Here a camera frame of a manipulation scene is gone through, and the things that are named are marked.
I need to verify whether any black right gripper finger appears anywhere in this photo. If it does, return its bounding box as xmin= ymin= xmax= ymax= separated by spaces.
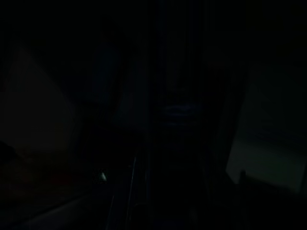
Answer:
xmin=105 ymin=148 xmax=152 ymax=230

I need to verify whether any blue long-handled dustpan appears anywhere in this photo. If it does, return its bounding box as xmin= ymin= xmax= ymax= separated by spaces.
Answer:
xmin=153 ymin=0 xmax=207 ymax=216

